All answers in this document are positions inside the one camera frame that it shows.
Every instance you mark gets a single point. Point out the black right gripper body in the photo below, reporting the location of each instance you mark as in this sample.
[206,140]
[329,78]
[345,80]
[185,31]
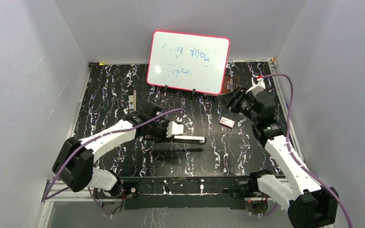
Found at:
[244,103]

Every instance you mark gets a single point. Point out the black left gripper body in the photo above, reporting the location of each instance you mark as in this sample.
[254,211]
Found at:
[158,130]

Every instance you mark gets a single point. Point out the red white staple box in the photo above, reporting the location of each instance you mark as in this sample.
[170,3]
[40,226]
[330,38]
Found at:
[227,122]

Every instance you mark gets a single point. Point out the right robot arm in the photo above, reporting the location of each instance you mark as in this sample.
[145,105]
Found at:
[306,202]

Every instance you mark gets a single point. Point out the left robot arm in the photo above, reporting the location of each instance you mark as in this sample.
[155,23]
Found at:
[74,164]

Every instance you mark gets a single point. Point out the brown Three Days book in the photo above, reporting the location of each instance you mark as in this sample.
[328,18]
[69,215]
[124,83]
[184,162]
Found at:
[230,83]

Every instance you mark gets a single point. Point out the grey strip on table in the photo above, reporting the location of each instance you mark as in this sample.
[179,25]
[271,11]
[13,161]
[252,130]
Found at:
[132,101]

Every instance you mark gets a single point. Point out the pink framed whiteboard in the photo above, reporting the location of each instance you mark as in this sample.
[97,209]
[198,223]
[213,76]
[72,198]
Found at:
[186,61]

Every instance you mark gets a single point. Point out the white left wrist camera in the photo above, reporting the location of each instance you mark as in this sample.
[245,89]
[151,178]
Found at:
[174,128]

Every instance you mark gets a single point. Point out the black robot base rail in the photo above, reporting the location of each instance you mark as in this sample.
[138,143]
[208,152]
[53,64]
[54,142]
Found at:
[234,192]

